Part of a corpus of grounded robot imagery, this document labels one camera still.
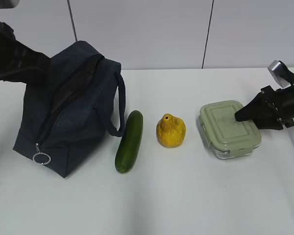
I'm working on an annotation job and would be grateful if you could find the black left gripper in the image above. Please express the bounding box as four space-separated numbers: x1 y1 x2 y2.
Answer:
0 22 50 85

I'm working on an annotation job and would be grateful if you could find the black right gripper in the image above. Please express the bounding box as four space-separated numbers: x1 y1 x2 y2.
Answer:
235 86 294 130

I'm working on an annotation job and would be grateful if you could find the green lidded glass container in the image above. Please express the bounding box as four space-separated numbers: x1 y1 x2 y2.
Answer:
198 100 262 160

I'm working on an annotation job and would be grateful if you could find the navy blue lunch bag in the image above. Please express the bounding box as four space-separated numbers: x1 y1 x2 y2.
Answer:
13 41 125 178

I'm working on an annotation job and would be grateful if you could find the yellow pear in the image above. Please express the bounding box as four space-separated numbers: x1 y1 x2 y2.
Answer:
156 114 186 148

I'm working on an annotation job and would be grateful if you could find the green cucumber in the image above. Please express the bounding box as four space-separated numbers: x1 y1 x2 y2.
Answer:
115 110 144 174

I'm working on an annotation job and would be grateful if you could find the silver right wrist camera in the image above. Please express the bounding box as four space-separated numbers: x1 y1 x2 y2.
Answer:
268 60 294 88

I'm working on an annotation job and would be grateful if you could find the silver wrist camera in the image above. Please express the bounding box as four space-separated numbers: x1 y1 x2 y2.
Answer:
268 60 294 88
0 0 20 9

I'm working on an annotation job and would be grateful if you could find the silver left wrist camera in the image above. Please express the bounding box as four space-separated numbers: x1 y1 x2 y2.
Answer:
0 0 20 9

